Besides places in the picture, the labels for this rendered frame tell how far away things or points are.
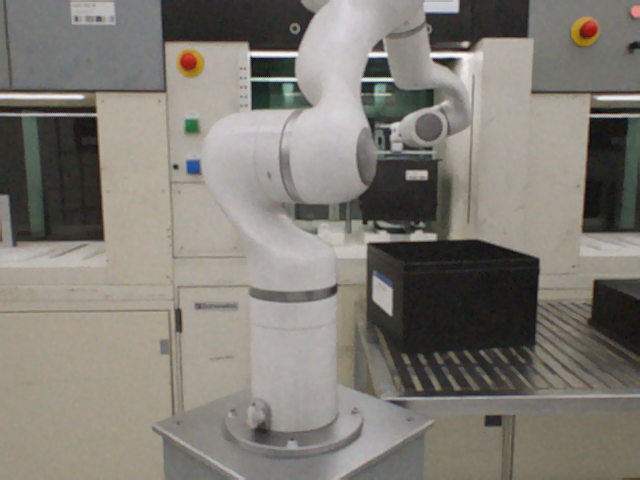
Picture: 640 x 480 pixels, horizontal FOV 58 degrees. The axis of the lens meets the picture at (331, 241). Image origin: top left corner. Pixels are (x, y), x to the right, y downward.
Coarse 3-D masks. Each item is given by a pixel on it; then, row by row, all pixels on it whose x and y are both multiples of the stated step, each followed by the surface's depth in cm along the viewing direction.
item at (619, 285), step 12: (600, 288) 121; (612, 288) 117; (624, 288) 116; (636, 288) 116; (600, 300) 121; (612, 300) 116; (624, 300) 112; (636, 300) 108; (600, 312) 121; (612, 312) 116; (624, 312) 112; (636, 312) 108; (600, 324) 121; (612, 324) 116; (624, 324) 112; (636, 324) 108; (612, 336) 116; (624, 336) 112; (636, 336) 108; (636, 348) 108
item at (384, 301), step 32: (384, 256) 116; (416, 256) 133; (448, 256) 134; (480, 256) 134; (512, 256) 119; (384, 288) 116; (416, 288) 105; (448, 288) 106; (480, 288) 107; (512, 288) 108; (384, 320) 117; (416, 320) 105; (448, 320) 107; (480, 320) 108; (512, 320) 109; (416, 352) 106
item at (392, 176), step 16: (384, 128) 174; (400, 144) 171; (384, 160) 163; (400, 160) 163; (416, 160) 163; (432, 160) 163; (384, 176) 164; (400, 176) 164; (416, 176) 164; (432, 176) 164; (368, 192) 164; (384, 192) 164; (400, 192) 164; (416, 192) 165; (432, 192) 165; (368, 208) 165; (384, 208) 165; (400, 208) 165; (416, 208) 165; (432, 208) 165; (416, 224) 186
